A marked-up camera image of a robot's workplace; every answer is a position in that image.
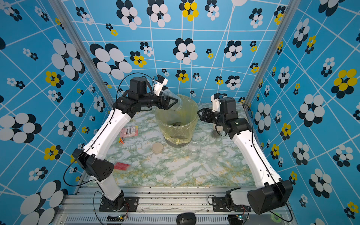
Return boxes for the left circuit board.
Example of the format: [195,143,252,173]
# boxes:
[106,215,127,222]

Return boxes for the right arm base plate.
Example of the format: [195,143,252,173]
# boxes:
[209,196,251,213]

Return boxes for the right circuit board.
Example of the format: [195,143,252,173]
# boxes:
[228,215,243,225]

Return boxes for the green tape roll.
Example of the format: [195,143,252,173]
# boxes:
[271,214,282,224]

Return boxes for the small orange toy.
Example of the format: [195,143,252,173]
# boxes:
[118,137,125,144]

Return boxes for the circuit board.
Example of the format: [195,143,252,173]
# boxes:
[106,215,127,222]
[228,215,243,225]

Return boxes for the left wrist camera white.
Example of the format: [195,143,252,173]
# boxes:
[153,75,168,96]

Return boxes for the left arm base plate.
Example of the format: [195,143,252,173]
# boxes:
[99,197,139,212]

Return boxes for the jar with wooden lid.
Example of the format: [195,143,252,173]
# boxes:
[211,129,221,139]
[164,89,183,111]

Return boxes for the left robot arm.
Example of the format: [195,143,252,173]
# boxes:
[73,75,180,212]

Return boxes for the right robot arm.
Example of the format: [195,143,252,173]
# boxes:
[197,93,293,215]

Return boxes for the round wooden jar lid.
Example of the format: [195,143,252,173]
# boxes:
[151,142,164,154]

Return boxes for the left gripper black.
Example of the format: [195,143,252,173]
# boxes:
[140,89,179,110]

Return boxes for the pink card package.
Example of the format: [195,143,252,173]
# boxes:
[120,126,139,138]

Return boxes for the small red packet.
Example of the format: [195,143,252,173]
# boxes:
[114,162,130,171]

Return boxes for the clear plastic tea jar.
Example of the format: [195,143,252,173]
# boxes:
[188,142,201,160]

